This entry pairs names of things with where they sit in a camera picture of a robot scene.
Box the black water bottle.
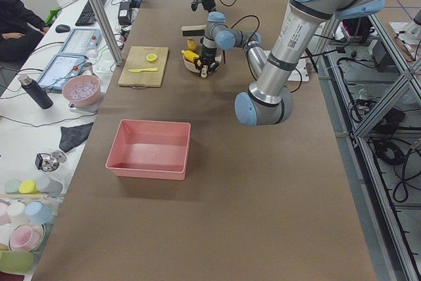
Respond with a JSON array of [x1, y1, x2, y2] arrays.
[[18, 74, 53, 109]]

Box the black keyboard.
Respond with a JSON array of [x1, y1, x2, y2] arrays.
[[75, 0, 107, 26]]

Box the aluminium frame post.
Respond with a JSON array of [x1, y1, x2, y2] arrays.
[[88, 0, 123, 66]]

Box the blue teach pendant lower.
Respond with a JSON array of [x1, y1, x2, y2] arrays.
[[37, 54, 86, 93]]

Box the blue teach pendant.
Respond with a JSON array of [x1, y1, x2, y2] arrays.
[[59, 28, 102, 55], [37, 54, 86, 93]]

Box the yellow lemon slices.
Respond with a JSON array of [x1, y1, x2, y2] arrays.
[[146, 53, 158, 63]]

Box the beige hand brush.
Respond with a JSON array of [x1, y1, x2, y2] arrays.
[[181, 25, 206, 38]]

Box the blue plastic cup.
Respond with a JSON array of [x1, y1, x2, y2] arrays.
[[24, 201, 53, 224]]

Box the beige plastic dustpan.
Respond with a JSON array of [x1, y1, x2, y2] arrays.
[[182, 51, 222, 78]]

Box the black power adapter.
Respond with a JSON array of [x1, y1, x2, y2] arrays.
[[118, 1, 132, 26]]

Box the grey plastic cup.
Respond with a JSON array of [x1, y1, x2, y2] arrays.
[[35, 176, 63, 197]]

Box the wooden cutting board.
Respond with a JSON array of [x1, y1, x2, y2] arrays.
[[118, 46, 169, 88]]

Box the dark grey cloth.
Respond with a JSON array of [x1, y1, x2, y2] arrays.
[[59, 122, 93, 153]]

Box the green plastic bowl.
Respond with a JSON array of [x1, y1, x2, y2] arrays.
[[1, 251, 36, 275]]

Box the seated person in black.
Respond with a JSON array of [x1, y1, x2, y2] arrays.
[[1, 0, 51, 63]]

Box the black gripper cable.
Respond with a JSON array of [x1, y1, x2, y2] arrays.
[[220, 14, 261, 64]]

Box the pink bowl with ice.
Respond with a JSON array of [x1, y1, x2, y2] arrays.
[[62, 75, 101, 107]]

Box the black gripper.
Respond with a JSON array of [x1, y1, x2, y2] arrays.
[[194, 45, 220, 71], [191, 0, 216, 12]]

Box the black computer mouse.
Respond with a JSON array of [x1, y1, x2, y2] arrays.
[[55, 24, 71, 34]]

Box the brown toy potato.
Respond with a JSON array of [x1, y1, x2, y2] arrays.
[[187, 38, 197, 52]]

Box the blue teach pendant upper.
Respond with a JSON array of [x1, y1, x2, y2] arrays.
[[59, 28, 102, 55]]

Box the pink plastic cup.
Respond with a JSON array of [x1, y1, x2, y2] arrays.
[[9, 225, 44, 252]]

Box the yellow plastic knife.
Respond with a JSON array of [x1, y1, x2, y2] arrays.
[[128, 67, 159, 73]]

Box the yellow toy corn cob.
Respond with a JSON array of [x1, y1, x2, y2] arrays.
[[181, 50, 199, 63]]

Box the pink plastic bin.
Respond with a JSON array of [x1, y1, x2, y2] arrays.
[[105, 119, 191, 180]]

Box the yellow plastic cup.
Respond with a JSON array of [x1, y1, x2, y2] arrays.
[[18, 180, 38, 194]]

